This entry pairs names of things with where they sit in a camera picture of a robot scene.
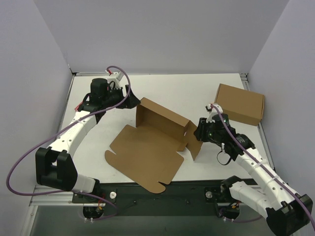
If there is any brown cardboard box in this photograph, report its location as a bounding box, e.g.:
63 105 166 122
105 97 202 194
215 84 265 126

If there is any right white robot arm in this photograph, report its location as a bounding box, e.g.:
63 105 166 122
194 114 315 236

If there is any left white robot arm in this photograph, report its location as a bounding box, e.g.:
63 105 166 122
35 78 140 203

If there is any folded brown cardboard box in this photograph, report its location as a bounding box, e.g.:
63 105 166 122
215 84 265 126

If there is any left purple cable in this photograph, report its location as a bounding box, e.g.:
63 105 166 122
6 65 131 219

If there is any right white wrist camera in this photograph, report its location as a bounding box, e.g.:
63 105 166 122
205 103 223 123

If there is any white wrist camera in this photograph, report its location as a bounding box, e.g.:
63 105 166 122
106 72 124 91
205 103 223 123

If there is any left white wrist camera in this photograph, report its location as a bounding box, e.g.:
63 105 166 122
106 72 124 91

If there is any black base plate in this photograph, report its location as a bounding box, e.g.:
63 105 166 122
72 180 245 219

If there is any aluminium frame rail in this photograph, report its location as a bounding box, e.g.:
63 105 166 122
30 185 73 206

